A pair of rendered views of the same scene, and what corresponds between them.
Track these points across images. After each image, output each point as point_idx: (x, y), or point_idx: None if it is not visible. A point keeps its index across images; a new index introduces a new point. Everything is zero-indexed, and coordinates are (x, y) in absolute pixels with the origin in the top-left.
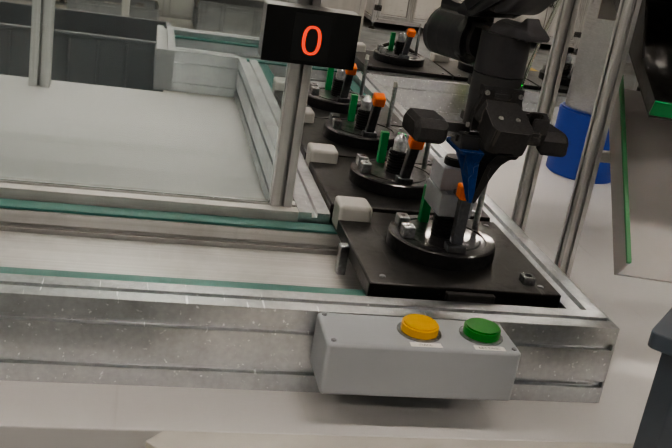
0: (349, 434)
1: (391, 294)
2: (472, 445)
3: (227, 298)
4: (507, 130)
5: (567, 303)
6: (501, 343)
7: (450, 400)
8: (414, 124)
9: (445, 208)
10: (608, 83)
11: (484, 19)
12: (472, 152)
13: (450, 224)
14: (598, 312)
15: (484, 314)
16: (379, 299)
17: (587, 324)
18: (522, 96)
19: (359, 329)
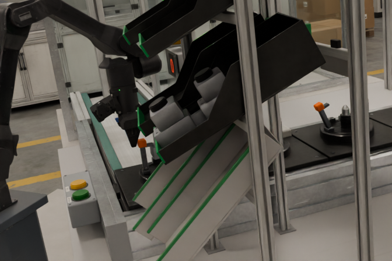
0: (67, 215)
1: (115, 178)
2: (65, 239)
3: (91, 157)
4: (91, 108)
5: (129, 212)
6: (74, 201)
7: (100, 230)
8: None
9: (150, 151)
10: None
11: (135, 57)
12: (115, 119)
13: (160, 162)
14: (123, 220)
15: (103, 195)
16: (106, 176)
17: (105, 218)
18: (111, 95)
19: (76, 177)
